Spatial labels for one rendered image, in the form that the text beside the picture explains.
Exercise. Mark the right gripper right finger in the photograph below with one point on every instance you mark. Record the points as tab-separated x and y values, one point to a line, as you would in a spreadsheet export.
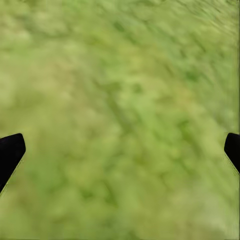
232	149

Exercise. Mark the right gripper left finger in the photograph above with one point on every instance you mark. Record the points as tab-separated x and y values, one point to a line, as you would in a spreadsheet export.
12	149

